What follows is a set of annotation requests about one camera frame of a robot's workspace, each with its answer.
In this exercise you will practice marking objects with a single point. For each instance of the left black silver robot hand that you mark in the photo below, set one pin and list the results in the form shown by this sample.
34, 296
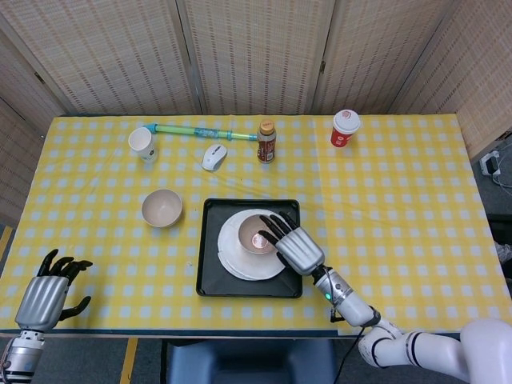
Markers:
42, 300

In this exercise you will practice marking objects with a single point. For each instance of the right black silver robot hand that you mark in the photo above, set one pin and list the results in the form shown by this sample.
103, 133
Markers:
300, 250

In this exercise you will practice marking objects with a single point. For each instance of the beige bowl with pink bottom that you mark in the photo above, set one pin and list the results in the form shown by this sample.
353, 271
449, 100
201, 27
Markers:
251, 234

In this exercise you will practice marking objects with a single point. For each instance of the white paper plate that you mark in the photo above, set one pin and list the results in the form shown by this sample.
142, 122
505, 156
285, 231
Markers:
229, 270
248, 266

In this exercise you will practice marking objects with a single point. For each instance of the plain beige bowl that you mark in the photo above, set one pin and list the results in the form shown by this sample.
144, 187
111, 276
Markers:
161, 209

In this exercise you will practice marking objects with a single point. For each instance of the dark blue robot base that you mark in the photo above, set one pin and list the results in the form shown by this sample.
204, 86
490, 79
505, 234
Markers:
248, 362

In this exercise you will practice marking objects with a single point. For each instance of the black square plastic tray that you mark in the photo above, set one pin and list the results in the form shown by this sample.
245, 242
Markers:
210, 280

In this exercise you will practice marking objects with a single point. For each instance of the brown drink bottle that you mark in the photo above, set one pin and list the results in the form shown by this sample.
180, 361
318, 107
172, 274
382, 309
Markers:
266, 146

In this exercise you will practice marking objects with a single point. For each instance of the yellow white checked tablecloth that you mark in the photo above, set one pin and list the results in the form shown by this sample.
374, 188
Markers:
400, 180

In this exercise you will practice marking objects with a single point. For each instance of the red white lidded coffee cup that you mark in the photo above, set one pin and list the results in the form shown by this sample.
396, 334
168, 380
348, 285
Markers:
344, 132

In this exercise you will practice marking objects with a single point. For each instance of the white computer mouse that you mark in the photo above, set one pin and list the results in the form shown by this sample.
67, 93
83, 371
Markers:
213, 157

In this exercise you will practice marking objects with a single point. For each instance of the green blue water squirter tube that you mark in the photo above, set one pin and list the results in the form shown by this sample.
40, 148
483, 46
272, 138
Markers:
180, 130

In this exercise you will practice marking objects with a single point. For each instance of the white flower print paper cup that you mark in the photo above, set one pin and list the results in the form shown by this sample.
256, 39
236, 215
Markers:
142, 143

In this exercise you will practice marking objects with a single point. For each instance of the woven folding screen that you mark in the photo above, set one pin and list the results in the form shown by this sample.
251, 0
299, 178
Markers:
256, 56

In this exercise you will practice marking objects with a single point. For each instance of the grey shoe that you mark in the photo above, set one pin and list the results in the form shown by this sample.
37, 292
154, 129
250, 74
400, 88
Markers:
505, 256

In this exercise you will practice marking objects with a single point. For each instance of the white power adapter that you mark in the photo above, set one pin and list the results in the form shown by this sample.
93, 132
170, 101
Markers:
491, 163

